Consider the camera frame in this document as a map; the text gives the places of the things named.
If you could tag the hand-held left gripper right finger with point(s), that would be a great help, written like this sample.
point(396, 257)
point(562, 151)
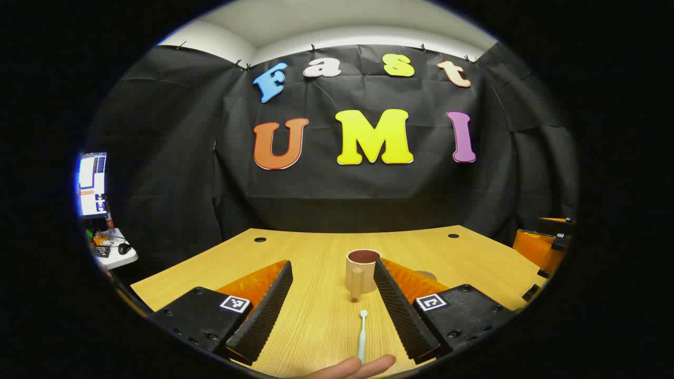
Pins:
point(400, 310)

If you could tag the pale green toothbrush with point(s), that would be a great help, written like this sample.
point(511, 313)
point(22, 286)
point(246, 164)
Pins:
point(362, 337)

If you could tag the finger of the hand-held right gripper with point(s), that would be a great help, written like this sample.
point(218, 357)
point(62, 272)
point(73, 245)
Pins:
point(532, 247)
point(553, 226)

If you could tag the computer monitor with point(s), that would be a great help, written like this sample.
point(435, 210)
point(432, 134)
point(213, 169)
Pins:
point(92, 184)

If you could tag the round brown coaster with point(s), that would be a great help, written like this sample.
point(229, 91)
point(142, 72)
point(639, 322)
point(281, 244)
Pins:
point(427, 275)

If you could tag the white side table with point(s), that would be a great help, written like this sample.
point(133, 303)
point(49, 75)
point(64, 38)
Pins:
point(113, 258)

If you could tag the black backdrop cloth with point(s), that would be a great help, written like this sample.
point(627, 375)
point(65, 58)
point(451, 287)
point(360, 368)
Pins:
point(316, 184)

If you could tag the black computer mouse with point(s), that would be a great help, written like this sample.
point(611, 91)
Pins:
point(124, 248)

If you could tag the wooden desktop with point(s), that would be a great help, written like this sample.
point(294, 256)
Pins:
point(316, 252)

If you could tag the beige cup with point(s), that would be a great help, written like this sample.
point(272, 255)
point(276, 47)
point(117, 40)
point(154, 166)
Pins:
point(359, 273)

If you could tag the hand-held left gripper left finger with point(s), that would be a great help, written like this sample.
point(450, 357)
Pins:
point(266, 310)

